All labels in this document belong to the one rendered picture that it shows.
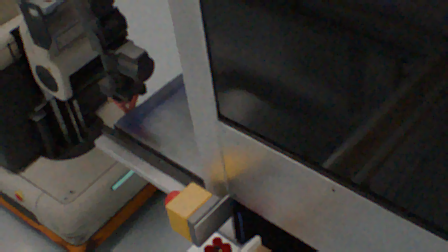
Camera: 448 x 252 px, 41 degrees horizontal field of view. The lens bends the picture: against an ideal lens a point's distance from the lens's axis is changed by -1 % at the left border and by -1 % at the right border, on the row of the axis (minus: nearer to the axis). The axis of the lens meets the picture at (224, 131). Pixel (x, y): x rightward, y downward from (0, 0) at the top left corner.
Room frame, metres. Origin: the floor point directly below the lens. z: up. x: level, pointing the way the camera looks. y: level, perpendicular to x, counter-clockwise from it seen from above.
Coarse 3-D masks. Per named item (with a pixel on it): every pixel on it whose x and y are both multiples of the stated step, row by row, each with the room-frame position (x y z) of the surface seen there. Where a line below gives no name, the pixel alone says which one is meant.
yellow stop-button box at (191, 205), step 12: (180, 192) 0.73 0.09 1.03; (192, 192) 0.73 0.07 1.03; (204, 192) 0.72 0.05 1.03; (168, 204) 0.71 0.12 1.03; (180, 204) 0.70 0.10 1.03; (192, 204) 0.70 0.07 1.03; (204, 204) 0.69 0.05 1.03; (216, 204) 0.69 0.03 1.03; (180, 216) 0.68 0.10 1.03; (192, 216) 0.67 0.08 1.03; (204, 216) 0.67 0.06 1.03; (180, 228) 0.68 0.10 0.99; (192, 228) 0.66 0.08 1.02; (192, 240) 0.66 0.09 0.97
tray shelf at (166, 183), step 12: (96, 144) 1.06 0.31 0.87; (108, 144) 1.05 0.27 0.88; (120, 156) 1.00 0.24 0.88; (132, 156) 1.00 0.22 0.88; (132, 168) 0.97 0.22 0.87; (144, 168) 0.95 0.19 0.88; (156, 168) 0.95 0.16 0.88; (156, 180) 0.91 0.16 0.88; (168, 180) 0.91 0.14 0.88; (168, 192) 0.88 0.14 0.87
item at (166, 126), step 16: (176, 80) 1.22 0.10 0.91; (160, 96) 1.18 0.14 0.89; (176, 96) 1.18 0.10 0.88; (128, 112) 1.11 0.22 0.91; (144, 112) 1.14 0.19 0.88; (160, 112) 1.13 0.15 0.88; (176, 112) 1.12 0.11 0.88; (128, 128) 1.09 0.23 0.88; (144, 128) 1.08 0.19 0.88; (160, 128) 1.08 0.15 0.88; (176, 128) 1.07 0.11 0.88; (192, 128) 1.06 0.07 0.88; (144, 144) 1.00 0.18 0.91; (160, 144) 1.02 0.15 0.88; (176, 144) 1.01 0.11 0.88; (192, 144) 1.00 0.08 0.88; (176, 160) 0.96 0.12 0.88; (192, 160) 0.95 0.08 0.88; (192, 176) 0.89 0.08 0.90
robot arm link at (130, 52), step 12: (96, 36) 1.09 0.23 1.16; (120, 36) 1.13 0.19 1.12; (96, 48) 1.10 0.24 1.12; (108, 48) 1.09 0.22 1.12; (120, 48) 1.09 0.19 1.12; (132, 48) 1.08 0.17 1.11; (120, 60) 1.08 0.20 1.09; (132, 60) 1.05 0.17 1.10; (144, 60) 1.06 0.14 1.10; (132, 72) 1.05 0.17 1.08; (144, 72) 1.05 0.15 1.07
